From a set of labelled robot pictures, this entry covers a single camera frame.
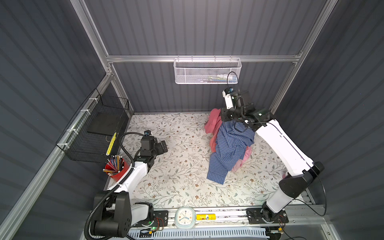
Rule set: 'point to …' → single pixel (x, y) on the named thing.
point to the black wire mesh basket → (91, 135)
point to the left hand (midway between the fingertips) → (157, 144)
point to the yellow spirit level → (205, 217)
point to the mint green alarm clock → (185, 217)
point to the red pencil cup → (116, 167)
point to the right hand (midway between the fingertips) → (224, 110)
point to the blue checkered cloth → (232, 138)
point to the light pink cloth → (248, 153)
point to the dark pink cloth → (212, 123)
